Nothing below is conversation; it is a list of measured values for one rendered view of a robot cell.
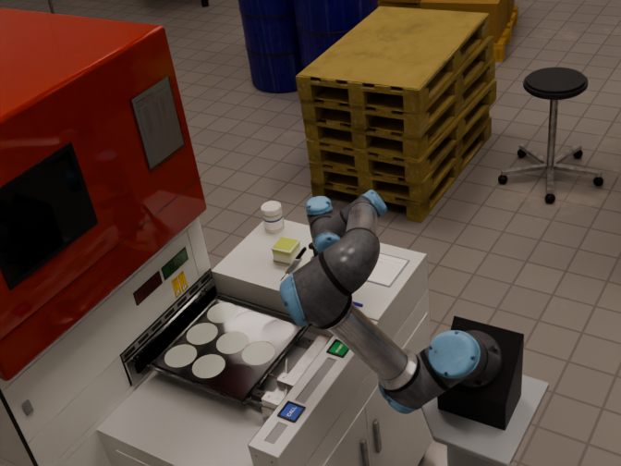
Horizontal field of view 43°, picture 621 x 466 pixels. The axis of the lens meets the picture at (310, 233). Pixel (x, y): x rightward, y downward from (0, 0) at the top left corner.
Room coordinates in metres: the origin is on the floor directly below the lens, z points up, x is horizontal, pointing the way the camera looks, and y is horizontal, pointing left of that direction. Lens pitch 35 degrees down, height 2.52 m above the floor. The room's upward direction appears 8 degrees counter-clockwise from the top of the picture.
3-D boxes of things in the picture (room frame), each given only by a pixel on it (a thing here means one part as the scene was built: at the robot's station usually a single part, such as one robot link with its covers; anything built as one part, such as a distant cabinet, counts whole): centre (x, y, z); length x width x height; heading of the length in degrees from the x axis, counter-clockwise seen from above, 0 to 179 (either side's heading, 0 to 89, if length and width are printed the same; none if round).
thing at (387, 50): (4.20, -0.66, 0.41); 1.12 x 0.77 x 0.82; 144
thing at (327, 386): (1.55, 0.04, 0.89); 0.55 x 0.09 x 0.14; 144
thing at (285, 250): (2.11, 0.09, 1.00); 0.07 x 0.07 x 0.07; 58
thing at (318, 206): (1.85, -0.04, 1.28); 0.09 x 0.08 x 0.11; 4
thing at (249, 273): (2.07, -0.01, 0.89); 0.62 x 0.35 x 0.14; 54
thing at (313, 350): (1.67, 0.07, 0.87); 0.36 x 0.08 x 0.03; 144
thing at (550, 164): (3.84, -1.46, 0.31); 0.58 x 0.56 x 0.62; 144
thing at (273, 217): (2.31, 0.12, 1.01); 0.07 x 0.07 x 0.10
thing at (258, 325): (1.81, 0.30, 0.90); 0.34 x 0.34 x 0.01; 54
